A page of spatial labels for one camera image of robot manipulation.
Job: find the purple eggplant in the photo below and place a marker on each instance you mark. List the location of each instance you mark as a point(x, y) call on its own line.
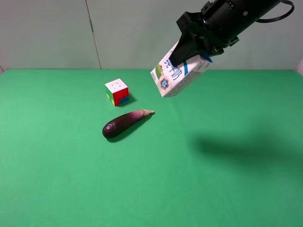
point(118, 125)

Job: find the green table cloth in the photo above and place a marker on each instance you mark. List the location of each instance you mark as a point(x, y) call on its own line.
point(225, 152)

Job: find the colourful puzzle cube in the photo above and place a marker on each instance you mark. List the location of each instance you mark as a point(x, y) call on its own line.
point(117, 92)

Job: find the white blue milk carton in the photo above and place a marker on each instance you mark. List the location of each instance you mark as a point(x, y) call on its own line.
point(171, 80)

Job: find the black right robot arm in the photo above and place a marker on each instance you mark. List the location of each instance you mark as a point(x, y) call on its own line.
point(249, 10)

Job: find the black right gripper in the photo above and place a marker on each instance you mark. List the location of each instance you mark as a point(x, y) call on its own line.
point(205, 34)

